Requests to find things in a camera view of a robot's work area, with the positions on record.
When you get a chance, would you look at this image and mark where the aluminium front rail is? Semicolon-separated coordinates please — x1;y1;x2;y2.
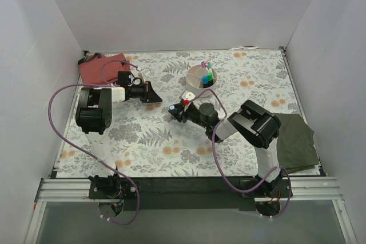
25;176;357;243

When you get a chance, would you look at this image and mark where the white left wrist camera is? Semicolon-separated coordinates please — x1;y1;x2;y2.
137;67;151;83

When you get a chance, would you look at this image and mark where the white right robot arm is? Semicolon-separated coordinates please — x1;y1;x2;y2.
169;99;282;197

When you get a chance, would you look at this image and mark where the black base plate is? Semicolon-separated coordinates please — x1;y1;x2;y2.
88;175;291;211

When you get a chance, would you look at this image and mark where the white divided round container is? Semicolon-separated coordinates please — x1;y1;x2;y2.
186;64;212;98

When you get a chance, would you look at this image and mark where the green capped black highlighter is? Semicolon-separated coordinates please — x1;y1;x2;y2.
208;73;214;86

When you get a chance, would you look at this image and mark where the red folded cloth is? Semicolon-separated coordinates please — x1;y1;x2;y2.
78;53;131;87

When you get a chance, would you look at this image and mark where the olive green folded cloth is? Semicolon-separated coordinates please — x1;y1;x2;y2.
275;113;319;173

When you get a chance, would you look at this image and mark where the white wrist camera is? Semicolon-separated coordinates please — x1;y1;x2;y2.
137;67;151;83
181;90;195;105

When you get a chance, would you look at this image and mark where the blue capped black highlighter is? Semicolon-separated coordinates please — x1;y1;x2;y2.
202;75;209;89

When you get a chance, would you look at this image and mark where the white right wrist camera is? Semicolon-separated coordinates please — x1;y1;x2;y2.
181;90;195;105

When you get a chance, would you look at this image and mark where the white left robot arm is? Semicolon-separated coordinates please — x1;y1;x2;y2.
75;69;162;177

